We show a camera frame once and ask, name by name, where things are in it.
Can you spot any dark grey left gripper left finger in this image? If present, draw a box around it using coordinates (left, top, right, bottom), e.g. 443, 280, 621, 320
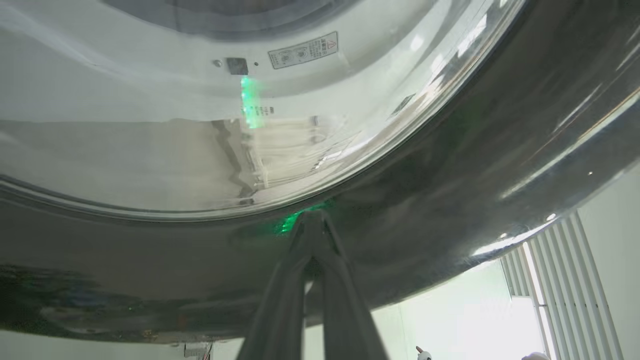
237, 210, 315, 360

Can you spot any white vertical slatted blind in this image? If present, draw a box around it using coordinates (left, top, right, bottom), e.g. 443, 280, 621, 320
500, 212, 626, 360

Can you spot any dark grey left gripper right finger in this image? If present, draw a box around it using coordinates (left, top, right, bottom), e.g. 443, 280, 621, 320
314, 210, 388, 360

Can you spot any white front-load washing machine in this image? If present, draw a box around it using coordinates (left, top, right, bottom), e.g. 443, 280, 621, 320
0, 0, 501, 126

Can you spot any grey warning sticker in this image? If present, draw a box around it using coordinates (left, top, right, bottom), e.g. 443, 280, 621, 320
268, 31, 339, 70

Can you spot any black-rimmed glass washer door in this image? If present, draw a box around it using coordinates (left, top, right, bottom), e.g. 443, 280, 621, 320
0, 0, 640, 346

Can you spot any grey rubber door gasket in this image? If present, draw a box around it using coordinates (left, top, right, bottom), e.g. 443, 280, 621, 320
100, 0, 361, 42

